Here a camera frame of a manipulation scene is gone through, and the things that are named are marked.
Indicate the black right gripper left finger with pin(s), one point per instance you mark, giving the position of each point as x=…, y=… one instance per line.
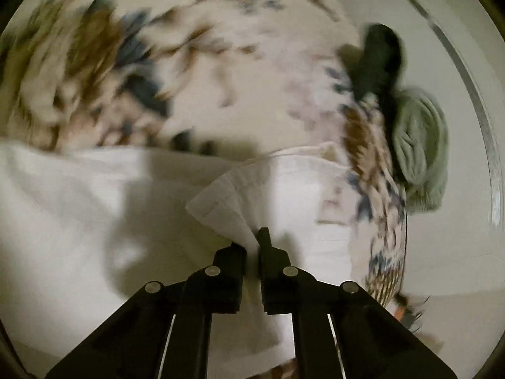
x=161, y=331

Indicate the white pants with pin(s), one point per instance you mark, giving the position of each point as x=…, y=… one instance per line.
x=81, y=234

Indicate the floral fleece blanket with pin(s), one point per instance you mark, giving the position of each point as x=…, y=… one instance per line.
x=240, y=80

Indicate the rolled light green towel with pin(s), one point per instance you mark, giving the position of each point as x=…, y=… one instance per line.
x=420, y=140

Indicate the dark folded garment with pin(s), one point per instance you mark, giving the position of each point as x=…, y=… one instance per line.
x=375, y=69

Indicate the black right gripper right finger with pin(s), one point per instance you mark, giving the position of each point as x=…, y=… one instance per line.
x=340, y=331

